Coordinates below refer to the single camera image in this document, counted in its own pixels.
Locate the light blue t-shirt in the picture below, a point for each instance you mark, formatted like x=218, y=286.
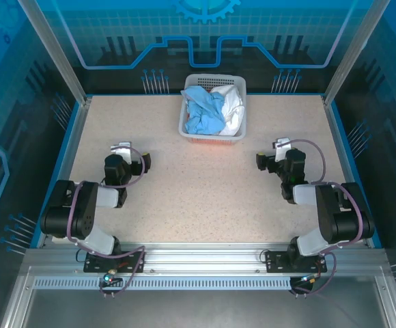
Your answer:
x=203, y=116

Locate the white plastic laundry basket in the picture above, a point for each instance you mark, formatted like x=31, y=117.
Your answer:
x=215, y=81

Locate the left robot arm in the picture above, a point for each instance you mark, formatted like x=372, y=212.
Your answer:
x=82, y=218

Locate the orange t-shirt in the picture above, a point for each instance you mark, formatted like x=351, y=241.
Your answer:
x=211, y=140

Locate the white t-shirt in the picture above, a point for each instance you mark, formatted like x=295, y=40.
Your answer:
x=233, y=109

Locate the grey metal bench panel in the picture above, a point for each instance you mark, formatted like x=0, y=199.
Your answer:
x=201, y=311

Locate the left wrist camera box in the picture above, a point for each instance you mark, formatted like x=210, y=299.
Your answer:
x=123, y=149

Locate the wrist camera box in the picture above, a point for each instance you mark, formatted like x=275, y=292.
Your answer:
x=123, y=149
x=281, y=147

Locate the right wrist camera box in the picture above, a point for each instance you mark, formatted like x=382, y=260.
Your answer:
x=281, y=147

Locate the aluminium table side rail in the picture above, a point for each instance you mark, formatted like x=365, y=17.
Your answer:
x=343, y=160
x=65, y=164

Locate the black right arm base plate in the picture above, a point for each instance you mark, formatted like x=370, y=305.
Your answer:
x=276, y=263

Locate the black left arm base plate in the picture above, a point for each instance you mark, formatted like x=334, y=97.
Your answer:
x=95, y=264

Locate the aluminium mounting rail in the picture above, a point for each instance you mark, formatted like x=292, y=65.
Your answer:
x=201, y=256

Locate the aluminium frame post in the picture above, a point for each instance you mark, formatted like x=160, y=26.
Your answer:
x=53, y=44
x=355, y=51

